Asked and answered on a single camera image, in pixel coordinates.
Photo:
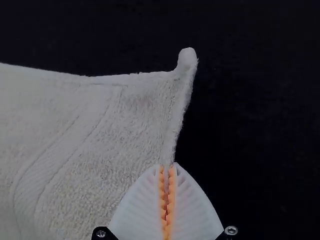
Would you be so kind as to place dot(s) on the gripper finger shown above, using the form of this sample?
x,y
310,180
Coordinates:
x,y
192,212
140,212

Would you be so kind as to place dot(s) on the pale towel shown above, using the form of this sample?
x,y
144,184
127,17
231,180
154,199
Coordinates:
x,y
75,130

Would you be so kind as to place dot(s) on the black mat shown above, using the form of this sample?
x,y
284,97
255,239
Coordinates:
x,y
250,100

